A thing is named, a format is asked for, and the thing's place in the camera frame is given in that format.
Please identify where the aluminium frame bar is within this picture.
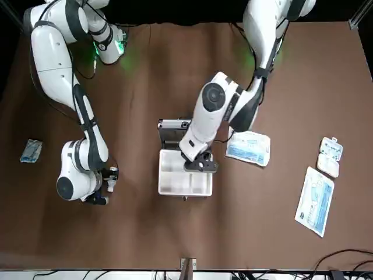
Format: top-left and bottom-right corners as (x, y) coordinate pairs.
(348, 0), (373, 30)

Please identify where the wide white blue packet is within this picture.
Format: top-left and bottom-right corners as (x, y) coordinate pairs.
(225, 130), (271, 168)

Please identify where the white plastic partition tray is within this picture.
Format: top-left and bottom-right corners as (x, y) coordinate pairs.
(158, 149), (214, 197)

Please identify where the aluminium first-aid case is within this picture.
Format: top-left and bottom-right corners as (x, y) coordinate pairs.
(156, 116), (214, 202)

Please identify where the white disinfectant bottle green label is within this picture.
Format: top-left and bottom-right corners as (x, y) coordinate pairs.
(106, 174), (117, 193)

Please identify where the aluminium profile post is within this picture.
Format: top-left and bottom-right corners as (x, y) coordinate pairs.
(180, 257), (198, 280)

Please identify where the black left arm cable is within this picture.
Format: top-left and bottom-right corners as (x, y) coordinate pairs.
(230, 17), (290, 92)

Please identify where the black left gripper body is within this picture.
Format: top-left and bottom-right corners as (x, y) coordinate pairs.
(182, 149), (219, 173)

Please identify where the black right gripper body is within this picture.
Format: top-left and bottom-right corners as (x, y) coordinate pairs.
(97, 170), (112, 194)

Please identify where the black cable silver connector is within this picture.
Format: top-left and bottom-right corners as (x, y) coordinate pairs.
(72, 55), (97, 80)

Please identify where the long white blue packet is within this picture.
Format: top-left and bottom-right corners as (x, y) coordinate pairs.
(294, 166), (335, 238)

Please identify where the white blue gauze packet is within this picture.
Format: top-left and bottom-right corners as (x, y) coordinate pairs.
(19, 138), (44, 164)

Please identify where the open white plaster box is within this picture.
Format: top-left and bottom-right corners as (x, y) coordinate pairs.
(316, 136), (344, 179)

